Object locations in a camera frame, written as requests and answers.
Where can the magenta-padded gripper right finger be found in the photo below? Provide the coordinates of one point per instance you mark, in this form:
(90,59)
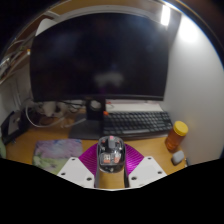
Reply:
(148,171)

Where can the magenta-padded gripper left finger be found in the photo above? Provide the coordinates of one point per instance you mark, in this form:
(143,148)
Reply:
(75,171)

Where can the transparent computer mouse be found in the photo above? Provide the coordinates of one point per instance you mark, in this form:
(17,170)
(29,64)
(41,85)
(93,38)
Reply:
(111,154)

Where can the flower landscape print mouse pad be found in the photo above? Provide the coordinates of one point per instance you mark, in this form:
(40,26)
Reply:
(55,153)

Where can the grey earbud case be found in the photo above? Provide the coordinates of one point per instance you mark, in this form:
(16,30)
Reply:
(178,157)

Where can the black monitor stand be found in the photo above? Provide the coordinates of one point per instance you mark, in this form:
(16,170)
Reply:
(85,131)

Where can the amber jar with yellow lid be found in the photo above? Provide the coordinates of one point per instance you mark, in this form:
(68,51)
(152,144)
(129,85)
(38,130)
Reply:
(175,138)

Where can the dark grey mechanical keyboard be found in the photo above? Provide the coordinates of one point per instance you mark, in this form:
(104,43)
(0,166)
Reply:
(136,122)

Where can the white power strip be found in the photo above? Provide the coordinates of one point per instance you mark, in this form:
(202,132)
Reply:
(50,108)

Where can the pale green cushion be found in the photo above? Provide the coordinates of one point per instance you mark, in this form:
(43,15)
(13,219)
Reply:
(2,148)

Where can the black box device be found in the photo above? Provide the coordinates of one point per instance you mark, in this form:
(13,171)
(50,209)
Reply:
(13,126)

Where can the black curved computer monitor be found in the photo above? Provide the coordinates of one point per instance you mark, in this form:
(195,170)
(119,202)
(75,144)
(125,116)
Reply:
(96,56)

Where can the bright light strip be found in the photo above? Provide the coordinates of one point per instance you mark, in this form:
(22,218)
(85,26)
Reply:
(165,15)

